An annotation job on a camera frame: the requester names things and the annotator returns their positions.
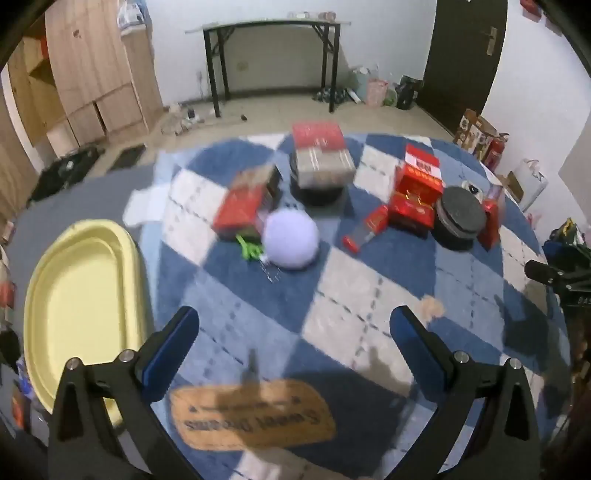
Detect white paper bag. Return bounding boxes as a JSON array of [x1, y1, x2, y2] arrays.
[[510, 159, 548, 204]]

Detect red box with gold print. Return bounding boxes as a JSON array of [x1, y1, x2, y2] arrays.
[[388, 143, 444, 238]]

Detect small red box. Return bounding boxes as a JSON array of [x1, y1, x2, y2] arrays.
[[478, 200, 502, 252]]

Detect yellow plastic basin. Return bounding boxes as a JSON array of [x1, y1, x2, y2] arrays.
[[23, 219, 153, 432]]

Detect red lighter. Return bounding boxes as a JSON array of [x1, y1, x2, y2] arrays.
[[342, 205, 389, 252]]

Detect printed cardboard box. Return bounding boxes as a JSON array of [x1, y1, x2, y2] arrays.
[[452, 108, 497, 155]]

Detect green clip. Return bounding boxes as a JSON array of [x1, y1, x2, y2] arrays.
[[235, 234, 265, 261]]

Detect crumpled cardboard scraps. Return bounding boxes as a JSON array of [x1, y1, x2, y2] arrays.
[[161, 104, 208, 136]]

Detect red cigarette box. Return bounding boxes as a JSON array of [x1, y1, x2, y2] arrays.
[[213, 164, 282, 243]]

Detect pale purple ball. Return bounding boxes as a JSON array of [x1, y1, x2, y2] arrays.
[[262, 209, 320, 270]]

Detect blue checked plush blanket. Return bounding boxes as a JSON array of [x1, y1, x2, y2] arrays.
[[124, 131, 573, 480]]

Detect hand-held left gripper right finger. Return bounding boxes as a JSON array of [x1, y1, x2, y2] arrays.
[[389, 305, 541, 480]]

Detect pink bag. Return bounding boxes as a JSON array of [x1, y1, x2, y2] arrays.
[[366, 78, 389, 108]]

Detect round black sponge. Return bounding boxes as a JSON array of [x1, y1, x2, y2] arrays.
[[292, 178, 348, 207], [431, 187, 488, 251]]

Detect bags atop wardrobe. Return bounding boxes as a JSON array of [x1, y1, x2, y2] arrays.
[[117, 0, 148, 33]]

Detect large red cigarette carton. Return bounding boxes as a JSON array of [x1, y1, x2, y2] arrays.
[[291, 122, 356, 190]]

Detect dark brown door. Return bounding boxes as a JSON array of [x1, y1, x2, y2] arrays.
[[422, 0, 509, 134]]

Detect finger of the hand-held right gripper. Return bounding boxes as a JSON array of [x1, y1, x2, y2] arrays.
[[525, 260, 573, 291]]

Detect black floor bag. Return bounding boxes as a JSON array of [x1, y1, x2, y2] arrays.
[[28, 145, 105, 204]]

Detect pale green bag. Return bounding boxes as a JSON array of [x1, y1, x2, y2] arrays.
[[346, 67, 370, 102]]

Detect black folding table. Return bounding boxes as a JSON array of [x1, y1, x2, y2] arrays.
[[185, 18, 352, 118]]

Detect red fire extinguisher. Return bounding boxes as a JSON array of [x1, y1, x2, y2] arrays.
[[482, 133, 509, 171]]

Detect black floor mat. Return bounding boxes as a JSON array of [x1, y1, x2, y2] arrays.
[[108, 144, 146, 172]]

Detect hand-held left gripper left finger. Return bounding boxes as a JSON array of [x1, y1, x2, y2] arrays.
[[48, 305, 200, 480]]

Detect wooden wardrobe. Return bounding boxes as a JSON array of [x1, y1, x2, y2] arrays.
[[0, 0, 164, 148]]

